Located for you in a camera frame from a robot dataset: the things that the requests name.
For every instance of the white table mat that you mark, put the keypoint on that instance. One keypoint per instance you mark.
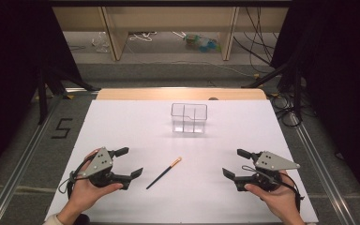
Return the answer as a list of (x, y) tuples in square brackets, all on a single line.
[(184, 203)]

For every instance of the black curtain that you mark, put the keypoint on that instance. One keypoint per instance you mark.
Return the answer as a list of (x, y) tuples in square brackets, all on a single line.
[(15, 78), (340, 78)]

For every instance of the clear plastic compartment organizer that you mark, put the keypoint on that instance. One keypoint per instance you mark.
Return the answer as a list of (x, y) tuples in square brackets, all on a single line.
[(189, 118)]

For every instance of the person's left hand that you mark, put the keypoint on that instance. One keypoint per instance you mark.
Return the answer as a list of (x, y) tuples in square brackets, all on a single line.
[(86, 195)]

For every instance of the person's right hand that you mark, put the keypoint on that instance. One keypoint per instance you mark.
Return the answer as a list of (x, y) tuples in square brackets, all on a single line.
[(278, 200)]

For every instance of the clear plastic bag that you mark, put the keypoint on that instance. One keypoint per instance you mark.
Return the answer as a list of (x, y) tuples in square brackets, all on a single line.
[(101, 43)]

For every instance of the metal floor rail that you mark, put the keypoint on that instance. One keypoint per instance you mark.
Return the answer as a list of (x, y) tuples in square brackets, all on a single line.
[(22, 165), (318, 162)]

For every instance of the dark blue pencil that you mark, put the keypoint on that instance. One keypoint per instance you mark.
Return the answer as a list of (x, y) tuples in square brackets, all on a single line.
[(164, 173)]

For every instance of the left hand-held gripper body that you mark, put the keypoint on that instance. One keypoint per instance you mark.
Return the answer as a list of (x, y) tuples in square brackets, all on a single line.
[(98, 163)]

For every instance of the black tripod stand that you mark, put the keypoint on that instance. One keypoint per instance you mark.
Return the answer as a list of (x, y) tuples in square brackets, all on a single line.
[(289, 81), (47, 84)]

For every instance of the colourful plastic bottles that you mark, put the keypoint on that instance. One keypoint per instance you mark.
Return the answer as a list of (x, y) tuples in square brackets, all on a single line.
[(201, 42)]

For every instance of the beige wooden desk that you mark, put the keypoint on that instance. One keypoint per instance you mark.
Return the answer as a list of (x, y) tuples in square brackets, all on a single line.
[(168, 18)]

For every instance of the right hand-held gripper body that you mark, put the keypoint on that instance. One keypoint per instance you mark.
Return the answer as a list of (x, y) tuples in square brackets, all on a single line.
[(273, 162)]

